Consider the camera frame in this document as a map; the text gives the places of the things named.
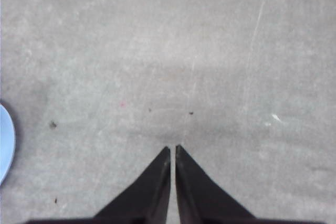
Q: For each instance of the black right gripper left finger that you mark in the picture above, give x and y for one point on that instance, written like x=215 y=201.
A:
x=146 y=200

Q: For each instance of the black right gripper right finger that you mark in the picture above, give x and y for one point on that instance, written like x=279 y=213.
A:
x=199 y=198

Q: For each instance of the blue plastic plate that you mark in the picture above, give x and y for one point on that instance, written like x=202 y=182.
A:
x=8 y=142

